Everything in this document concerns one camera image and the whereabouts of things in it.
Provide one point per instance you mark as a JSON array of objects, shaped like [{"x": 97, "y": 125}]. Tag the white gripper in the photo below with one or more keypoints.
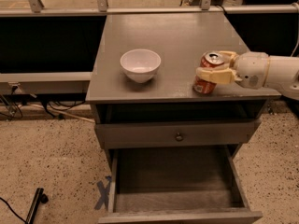
[{"x": 251, "y": 68}]

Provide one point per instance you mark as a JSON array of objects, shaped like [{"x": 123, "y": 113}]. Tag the red coke can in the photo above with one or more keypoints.
[{"x": 210, "y": 59}]

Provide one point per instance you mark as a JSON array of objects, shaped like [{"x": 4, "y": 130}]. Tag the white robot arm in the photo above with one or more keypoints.
[{"x": 282, "y": 75}]

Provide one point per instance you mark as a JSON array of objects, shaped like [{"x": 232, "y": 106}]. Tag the closed grey top drawer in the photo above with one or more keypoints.
[{"x": 162, "y": 134}]

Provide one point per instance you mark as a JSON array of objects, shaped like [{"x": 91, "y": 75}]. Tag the round metal drawer knob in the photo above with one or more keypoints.
[{"x": 179, "y": 137}]

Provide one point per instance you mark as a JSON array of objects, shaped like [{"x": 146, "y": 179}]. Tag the grey wooden drawer cabinet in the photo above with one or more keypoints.
[{"x": 119, "y": 110}]

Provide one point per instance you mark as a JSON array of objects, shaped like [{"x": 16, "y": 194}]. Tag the open grey middle drawer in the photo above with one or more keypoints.
[{"x": 176, "y": 185}]

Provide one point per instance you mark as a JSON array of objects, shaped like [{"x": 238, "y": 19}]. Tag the white ceramic bowl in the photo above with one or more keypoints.
[{"x": 140, "y": 65}]

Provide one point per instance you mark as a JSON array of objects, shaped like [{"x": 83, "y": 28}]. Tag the blue tape cross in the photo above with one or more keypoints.
[{"x": 104, "y": 192}]

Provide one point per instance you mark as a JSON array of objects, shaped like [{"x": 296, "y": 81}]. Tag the black bar on floor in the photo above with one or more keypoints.
[{"x": 39, "y": 198}]

